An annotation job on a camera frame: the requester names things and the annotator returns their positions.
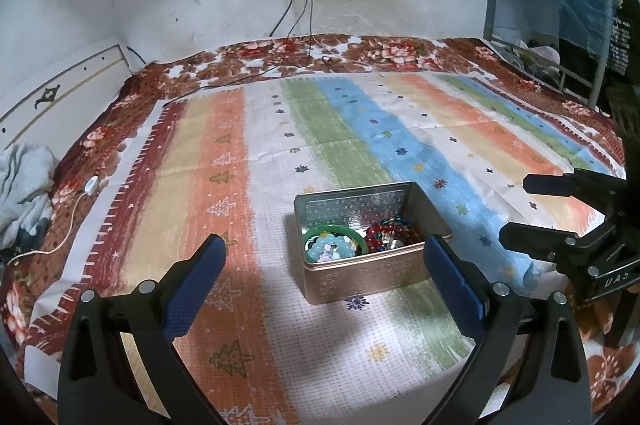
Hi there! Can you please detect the blue metal rack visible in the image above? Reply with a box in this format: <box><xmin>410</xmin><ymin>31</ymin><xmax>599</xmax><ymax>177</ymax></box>
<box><xmin>484</xmin><ymin>0</ymin><xmax>639</xmax><ymax>111</ymax></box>

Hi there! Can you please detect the grey crumpled blanket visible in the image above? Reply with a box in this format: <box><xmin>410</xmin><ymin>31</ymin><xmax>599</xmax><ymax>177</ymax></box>
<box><xmin>1</xmin><ymin>143</ymin><xmax>58</xmax><ymax>249</ymax></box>

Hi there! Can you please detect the red floral bedspread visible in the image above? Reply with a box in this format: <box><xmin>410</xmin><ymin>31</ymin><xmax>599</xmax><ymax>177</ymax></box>
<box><xmin>1</xmin><ymin>35</ymin><xmax>625</xmax><ymax>411</ymax></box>

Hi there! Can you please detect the silver metal tin box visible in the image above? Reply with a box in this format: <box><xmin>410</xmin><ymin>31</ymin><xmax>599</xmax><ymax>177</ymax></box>
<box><xmin>294</xmin><ymin>181</ymin><xmax>451</xmax><ymax>305</ymax></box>

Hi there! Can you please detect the light blue bead bracelet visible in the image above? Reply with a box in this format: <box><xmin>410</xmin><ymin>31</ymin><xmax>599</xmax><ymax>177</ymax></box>
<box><xmin>305</xmin><ymin>231</ymin><xmax>360</xmax><ymax>264</ymax></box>

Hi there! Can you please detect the white wooden headboard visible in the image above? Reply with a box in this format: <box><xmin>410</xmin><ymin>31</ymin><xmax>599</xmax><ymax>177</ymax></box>
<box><xmin>1</xmin><ymin>39</ymin><xmax>131</xmax><ymax>158</ymax></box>

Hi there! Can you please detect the white charger cable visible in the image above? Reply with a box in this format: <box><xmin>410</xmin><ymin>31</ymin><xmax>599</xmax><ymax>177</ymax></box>
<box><xmin>6</xmin><ymin>174</ymin><xmax>101</xmax><ymax>265</ymax></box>

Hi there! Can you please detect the red bead bracelet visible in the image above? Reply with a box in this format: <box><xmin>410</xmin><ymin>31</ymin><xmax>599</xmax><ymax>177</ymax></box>
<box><xmin>364</xmin><ymin>223</ymin><xmax>421</xmax><ymax>252</ymax></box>

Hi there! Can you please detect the green jade bangle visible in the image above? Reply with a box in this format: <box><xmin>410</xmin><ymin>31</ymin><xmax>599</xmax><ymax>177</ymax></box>
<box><xmin>303</xmin><ymin>225</ymin><xmax>369</xmax><ymax>255</ymax></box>

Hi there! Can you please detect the striped colourful cloth mat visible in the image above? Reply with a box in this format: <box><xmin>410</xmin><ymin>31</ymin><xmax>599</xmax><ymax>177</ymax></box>
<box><xmin>24</xmin><ymin>73</ymin><xmax>623</xmax><ymax>424</ymax></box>

